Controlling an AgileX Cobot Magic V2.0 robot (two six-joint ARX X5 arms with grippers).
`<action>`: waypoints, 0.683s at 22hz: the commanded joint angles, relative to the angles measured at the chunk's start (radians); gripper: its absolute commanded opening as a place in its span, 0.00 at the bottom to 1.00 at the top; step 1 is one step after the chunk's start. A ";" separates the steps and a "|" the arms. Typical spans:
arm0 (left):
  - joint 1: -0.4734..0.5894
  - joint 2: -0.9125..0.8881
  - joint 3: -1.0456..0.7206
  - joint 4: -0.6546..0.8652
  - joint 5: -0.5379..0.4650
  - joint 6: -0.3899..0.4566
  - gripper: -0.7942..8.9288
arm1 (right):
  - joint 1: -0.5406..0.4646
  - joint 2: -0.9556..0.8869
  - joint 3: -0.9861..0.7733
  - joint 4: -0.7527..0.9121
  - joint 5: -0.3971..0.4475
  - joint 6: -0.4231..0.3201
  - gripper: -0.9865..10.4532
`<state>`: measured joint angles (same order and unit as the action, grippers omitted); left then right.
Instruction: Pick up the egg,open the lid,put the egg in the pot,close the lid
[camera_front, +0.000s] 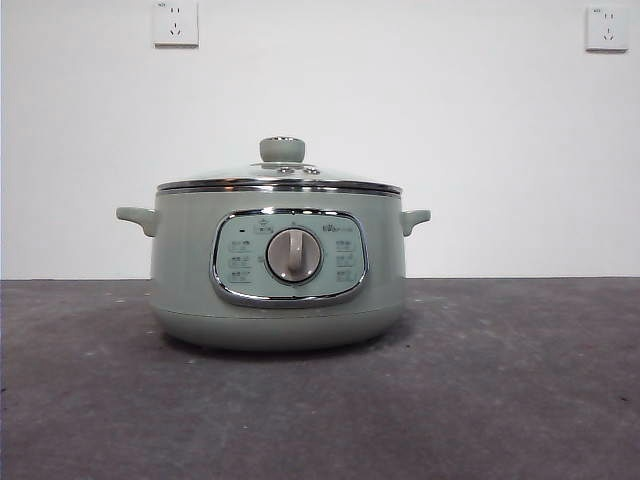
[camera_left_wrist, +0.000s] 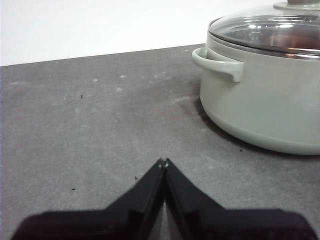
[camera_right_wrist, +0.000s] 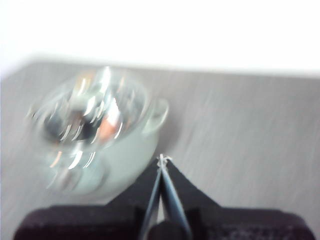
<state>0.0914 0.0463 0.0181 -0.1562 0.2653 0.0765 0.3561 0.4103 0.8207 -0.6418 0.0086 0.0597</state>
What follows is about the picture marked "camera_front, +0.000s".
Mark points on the glass lid with green knob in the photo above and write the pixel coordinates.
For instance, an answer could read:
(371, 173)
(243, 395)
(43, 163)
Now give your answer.
(281, 148)

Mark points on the pale green electric pot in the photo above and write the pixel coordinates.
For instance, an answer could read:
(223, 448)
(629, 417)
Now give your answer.
(190, 260)

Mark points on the white wall socket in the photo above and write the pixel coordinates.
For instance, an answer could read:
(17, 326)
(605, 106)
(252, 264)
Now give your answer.
(176, 24)
(607, 27)

